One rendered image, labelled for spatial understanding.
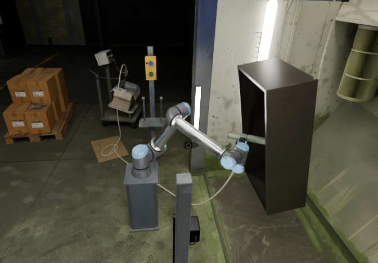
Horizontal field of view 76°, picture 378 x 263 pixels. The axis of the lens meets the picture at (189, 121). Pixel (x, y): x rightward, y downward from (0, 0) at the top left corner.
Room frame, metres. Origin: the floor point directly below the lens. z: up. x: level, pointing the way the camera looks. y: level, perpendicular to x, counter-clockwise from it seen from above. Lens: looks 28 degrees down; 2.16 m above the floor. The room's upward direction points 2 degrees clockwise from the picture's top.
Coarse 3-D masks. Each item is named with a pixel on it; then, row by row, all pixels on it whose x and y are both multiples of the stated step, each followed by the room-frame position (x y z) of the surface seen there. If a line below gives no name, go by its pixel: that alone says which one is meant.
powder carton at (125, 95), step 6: (120, 84) 4.04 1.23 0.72; (126, 84) 4.15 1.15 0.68; (132, 84) 4.13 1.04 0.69; (114, 90) 3.73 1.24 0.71; (120, 90) 3.74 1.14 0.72; (126, 90) 3.77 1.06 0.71; (132, 90) 4.02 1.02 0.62; (138, 90) 4.05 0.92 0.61; (114, 96) 3.77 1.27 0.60; (120, 96) 3.71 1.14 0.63; (126, 96) 3.72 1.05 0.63; (132, 96) 3.79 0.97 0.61; (114, 102) 3.77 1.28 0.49; (120, 102) 3.77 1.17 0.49; (126, 102) 3.76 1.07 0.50; (132, 102) 3.97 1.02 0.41; (120, 108) 3.77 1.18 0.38; (126, 108) 3.77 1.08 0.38
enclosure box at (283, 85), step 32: (256, 64) 2.01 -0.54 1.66; (288, 64) 1.89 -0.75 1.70; (256, 96) 2.10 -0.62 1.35; (288, 96) 1.50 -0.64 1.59; (256, 128) 2.11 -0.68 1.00; (288, 128) 1.51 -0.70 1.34; (256, 160) 2.13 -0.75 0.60; (288, 160) 1.52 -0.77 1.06; (256, 192) 1.79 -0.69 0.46; (288, 192) 1.54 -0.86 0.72
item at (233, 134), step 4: (228, 132) 1.71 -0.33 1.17; (232, 132) 1.71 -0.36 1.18; (236, 132) 1.72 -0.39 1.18; (228, 136) 1.69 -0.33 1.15; (232, 136) 1.68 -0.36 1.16; (236, 136) 1.68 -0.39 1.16; (240, 136) 1.67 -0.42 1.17; (244, 136) 1.66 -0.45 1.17; (248, 136) 1.66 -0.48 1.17; (252, 136) 1.67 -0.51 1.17; (256, 136) 1.67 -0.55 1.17; (248, 140) 1.65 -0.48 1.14; (252, 140) 1.64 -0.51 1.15; (256, 140) 1.63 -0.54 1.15; (260, 140) 1.62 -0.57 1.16; (264, 140) 1.62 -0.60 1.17; (264, 144) 1.62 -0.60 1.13
